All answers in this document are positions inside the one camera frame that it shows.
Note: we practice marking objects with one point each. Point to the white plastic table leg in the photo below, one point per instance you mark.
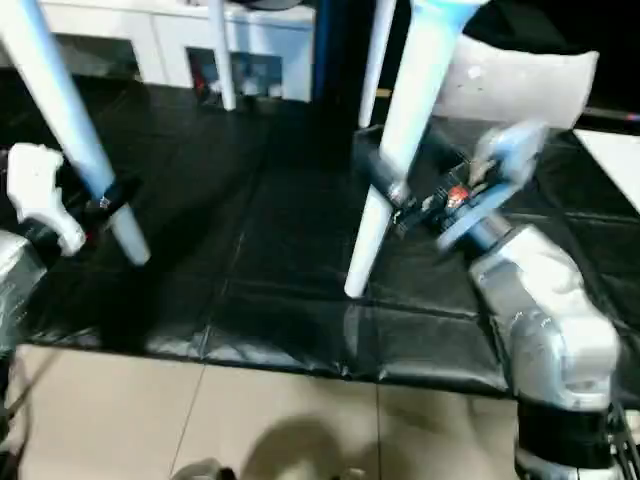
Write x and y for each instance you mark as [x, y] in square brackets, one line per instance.
[376, 60]
[222, 55]
[400, 125]
[75, 125]

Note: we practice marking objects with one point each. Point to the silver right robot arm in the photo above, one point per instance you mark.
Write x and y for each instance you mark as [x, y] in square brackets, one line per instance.
[550, 325]

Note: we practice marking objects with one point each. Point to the small gold label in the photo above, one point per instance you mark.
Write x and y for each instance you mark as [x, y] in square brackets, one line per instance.
[383, 93]

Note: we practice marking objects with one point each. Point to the black mat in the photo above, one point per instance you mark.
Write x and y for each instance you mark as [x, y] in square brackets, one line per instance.
[275, 200]

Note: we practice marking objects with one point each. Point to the black cabinet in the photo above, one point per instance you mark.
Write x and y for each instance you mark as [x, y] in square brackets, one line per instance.
[345, 60]

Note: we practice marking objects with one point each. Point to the grey cushion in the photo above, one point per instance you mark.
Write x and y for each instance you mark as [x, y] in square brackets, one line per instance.
[520, 85]

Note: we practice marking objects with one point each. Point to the white cabinet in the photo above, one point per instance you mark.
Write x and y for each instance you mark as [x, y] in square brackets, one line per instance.
[150, 35]

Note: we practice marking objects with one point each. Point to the white flat board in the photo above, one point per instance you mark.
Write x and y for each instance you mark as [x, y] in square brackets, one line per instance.
[612, 165]

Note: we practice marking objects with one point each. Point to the dark bag on cabinet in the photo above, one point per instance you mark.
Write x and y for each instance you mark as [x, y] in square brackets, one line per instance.
[270, 5]

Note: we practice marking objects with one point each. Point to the dark robot left foot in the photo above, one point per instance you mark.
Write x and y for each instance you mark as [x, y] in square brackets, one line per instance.
[202, 470]

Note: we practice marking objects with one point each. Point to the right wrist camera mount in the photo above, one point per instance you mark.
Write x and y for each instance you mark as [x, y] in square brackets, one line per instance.
[505, 150]

